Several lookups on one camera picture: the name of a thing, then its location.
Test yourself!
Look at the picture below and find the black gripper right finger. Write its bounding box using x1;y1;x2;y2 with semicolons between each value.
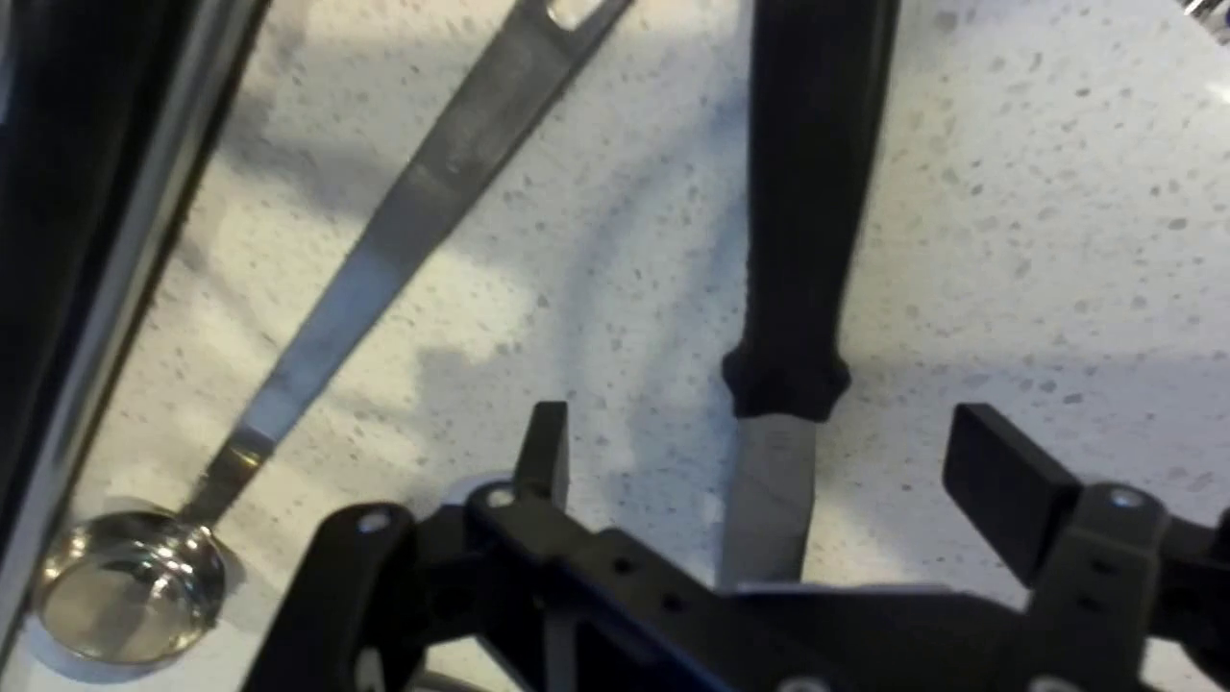
942;402;1080;583

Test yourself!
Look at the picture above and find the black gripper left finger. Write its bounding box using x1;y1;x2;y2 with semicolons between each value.
514;398;570;502

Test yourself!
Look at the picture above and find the black handled knife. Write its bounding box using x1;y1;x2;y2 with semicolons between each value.
720;0;899;587

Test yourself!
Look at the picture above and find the steel ladle spoon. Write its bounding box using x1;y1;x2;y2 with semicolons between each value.
32;0;635;674

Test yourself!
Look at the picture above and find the stainless steel stove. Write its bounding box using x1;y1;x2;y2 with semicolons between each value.
0;0;274;632

